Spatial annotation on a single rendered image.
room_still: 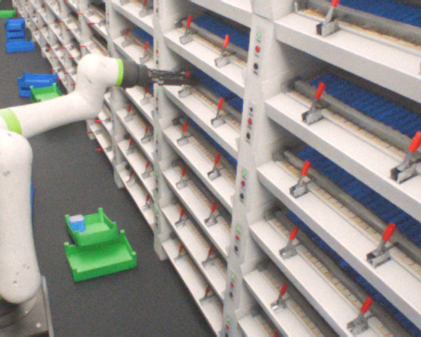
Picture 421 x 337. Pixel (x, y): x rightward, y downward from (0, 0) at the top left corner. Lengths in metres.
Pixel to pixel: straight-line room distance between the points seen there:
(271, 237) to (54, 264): 1.27
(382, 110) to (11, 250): 1.00
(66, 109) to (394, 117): 0.96
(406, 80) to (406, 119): 0.19
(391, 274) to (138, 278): 1.42
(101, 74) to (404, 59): 0.94
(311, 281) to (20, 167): 0.79
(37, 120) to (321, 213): 0.86
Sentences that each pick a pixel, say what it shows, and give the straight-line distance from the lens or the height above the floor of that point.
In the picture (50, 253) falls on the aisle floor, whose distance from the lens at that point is 2.46.
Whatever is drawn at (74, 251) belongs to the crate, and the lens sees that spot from 2.42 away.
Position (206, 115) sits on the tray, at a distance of 1.62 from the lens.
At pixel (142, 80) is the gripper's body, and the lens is 1.65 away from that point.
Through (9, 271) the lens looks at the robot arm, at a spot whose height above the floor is 0.61.
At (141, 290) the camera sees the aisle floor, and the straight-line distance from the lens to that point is 2.21.
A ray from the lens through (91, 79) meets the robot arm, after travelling 1.58.
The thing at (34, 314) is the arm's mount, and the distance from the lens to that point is 1.68.
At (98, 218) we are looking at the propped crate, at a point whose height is 0.03.
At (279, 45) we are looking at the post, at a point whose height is 1.22.
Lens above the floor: 1.53
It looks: 30 degrees down
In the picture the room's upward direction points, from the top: straight up
